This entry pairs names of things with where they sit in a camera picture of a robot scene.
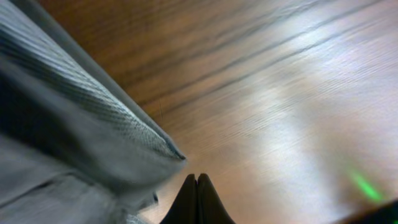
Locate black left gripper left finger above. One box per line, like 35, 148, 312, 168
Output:
160, 174, 197, 224

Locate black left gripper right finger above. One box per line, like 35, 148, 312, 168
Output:
197, 174, 235, 224

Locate grey shorts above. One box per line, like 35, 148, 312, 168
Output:
1, 1, 186, 223

